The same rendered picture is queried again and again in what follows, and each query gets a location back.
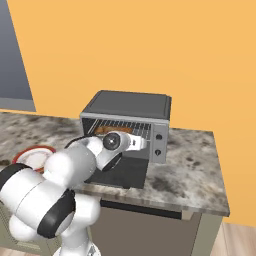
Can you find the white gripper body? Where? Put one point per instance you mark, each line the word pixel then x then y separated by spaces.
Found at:
pixel 138 142

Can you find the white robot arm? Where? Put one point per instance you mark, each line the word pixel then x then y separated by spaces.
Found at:
pixel 40 193

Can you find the dark toaster oven knob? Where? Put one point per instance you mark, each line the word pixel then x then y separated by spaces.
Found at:
pixel 159 136
pixel 158 152

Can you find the brown baguette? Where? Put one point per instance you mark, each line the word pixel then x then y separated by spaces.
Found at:
pixel 115 129

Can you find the dark toaster oven door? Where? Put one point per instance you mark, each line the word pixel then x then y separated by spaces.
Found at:
pixel 128 173

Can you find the grey toaster oven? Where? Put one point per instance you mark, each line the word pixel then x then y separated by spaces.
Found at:
pixel 133 105

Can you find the white plate with red rim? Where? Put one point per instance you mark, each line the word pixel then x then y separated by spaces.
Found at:
pixel 33 156

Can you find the taupe dishwasher with dark strip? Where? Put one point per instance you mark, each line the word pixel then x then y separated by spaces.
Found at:
pixel 143 233

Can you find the pale green cupboard run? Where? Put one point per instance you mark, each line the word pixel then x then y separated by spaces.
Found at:
pixel 206 236

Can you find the grey fridge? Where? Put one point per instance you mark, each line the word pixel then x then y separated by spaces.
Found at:
pixel 13 60

